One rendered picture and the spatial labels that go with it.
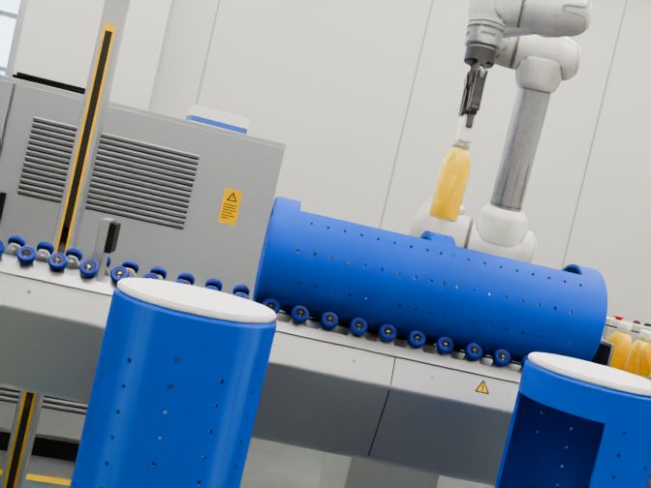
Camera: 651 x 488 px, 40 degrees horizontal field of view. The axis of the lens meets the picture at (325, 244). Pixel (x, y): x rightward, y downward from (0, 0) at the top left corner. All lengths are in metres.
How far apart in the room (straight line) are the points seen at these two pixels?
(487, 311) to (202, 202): 1.68
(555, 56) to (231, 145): 1.44
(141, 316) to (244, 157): 2.25
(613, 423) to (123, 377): 0.90
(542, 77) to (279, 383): 1.22
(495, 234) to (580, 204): 2.74
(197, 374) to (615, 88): 4.47
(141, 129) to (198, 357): 2.27
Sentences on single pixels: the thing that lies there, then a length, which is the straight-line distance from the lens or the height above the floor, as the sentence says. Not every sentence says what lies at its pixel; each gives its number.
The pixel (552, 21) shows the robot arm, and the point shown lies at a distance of 2.26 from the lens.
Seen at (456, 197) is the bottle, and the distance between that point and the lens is 2.17.
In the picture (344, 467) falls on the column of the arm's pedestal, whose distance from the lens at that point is 2.88.
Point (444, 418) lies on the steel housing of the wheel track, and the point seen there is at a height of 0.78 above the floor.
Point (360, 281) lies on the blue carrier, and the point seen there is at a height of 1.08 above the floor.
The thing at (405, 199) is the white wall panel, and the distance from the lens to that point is 5.13.
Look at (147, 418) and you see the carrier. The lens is 1.47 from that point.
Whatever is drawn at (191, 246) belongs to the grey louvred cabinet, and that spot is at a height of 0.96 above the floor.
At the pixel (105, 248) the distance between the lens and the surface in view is 2.30.
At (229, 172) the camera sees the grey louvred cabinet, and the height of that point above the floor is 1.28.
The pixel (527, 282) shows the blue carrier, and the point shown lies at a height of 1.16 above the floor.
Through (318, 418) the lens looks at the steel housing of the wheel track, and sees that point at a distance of 2.29.
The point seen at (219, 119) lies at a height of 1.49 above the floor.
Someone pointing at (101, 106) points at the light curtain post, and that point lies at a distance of 2.65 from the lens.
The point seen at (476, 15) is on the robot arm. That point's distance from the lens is 2.26.
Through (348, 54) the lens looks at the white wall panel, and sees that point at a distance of 5.07.
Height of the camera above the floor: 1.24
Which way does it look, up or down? 2 degrees down
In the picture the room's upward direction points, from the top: 13 degrees clockwise
